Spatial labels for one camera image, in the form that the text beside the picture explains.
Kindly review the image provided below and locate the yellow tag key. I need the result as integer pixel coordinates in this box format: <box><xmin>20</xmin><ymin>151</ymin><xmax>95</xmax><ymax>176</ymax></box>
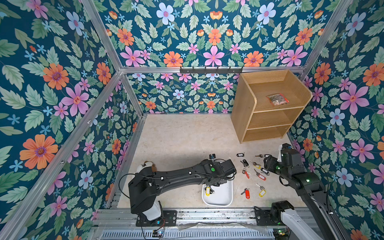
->
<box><xmin>256</xmin><ymin>183</ymin><xmax>266</xmax><ymax>198</ymax></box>
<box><xmin>253</xmin><ymin>162</ymin><xmax>262</xmax><ymax>169</ymax></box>

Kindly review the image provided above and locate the red tag key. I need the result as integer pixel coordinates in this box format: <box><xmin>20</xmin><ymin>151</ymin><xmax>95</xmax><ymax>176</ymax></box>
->
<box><xmin>242</xmin><ymin>169</ymin><xmax>250</xmax><ymax>179</ymax></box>
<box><xmin>254</xmin><ymin>169</ymin><xmax>267</xmax><ymax>181</ymax></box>
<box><xmin>241</xmin><ymin>188</ymin><xmax>251</xmax><ymax>200</ymax></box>

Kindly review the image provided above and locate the pile of colourful key tags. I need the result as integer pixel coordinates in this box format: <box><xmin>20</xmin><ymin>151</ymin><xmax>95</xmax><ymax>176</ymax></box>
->
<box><xmin>204</xmin><ymin>186</ymin><xmax>215</xmax><ymax>197</ymax></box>

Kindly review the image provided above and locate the key with black ring tag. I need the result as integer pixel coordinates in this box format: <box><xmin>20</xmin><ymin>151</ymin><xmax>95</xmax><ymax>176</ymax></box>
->
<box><xmin>241</xmin><ymin>159</ymin><xmax>249</xmax><ymax>168</ymax></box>

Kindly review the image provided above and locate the white storage tray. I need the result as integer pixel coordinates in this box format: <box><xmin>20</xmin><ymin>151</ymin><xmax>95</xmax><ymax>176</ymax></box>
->
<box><xmin>202</xmin><ymin>181</ymin><xmax>234</xmax><ymax>208</ymax></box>

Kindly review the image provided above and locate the wooden shelf cabinet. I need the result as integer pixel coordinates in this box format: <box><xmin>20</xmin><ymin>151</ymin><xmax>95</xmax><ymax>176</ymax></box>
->
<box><xmin>231</xmin><ymin>70</ymin><xmax>312</xmax><ymax>143</ymax></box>

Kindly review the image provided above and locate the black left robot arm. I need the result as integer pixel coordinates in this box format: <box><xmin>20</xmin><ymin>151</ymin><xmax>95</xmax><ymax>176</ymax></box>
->
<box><xmin>128</xmin><ymin>159</ymin><xmax>237</xmax><ymax>221</ymax></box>

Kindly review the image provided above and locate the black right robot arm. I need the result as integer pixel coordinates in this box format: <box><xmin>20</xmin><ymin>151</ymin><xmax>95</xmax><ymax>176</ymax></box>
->
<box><xmin>264</xmin><ymin>149</ymin><xmax>348</xmax><ymax>240</ymax></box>

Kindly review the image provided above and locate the clear bag of small parts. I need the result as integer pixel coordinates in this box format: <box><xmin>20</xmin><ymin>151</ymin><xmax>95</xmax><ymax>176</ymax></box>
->
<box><xmin>267</xmin><ymin>93</ymin><xmax>290</xmax><ymax>106</ymax></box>

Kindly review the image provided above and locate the white plush toy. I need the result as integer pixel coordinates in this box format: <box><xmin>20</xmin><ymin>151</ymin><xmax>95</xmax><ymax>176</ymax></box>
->
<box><xmin>136</xmin><ymin>161</ymin><xmax>157</xmax><ymax>173</ymax></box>

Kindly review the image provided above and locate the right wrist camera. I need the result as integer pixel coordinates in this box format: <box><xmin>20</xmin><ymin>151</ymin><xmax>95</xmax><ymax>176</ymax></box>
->
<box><xmin>278</xmin><ymin>144</ymin><xmax>304</xmax><ymax>169</ymax></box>

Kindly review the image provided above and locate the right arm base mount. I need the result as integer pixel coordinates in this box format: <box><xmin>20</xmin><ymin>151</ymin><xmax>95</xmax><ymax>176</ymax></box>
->
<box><xmin>254</xmin><ymin>201</ymin><xmax>295</xmax><ymax>226</ymax></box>

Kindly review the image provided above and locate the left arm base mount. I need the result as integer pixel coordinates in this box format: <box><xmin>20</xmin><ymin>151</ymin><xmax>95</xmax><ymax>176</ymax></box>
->
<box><xmin>135</xmin><ymin>209</ymin><xmax>178</xmax><ymax>228</ymax></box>

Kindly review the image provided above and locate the black wall hook rail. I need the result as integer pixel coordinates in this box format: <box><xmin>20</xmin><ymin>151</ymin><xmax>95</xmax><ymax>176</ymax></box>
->
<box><xmin>179</xmin><ymin>67</ymin><xmax>244</xmax><ymax>75</ymax></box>

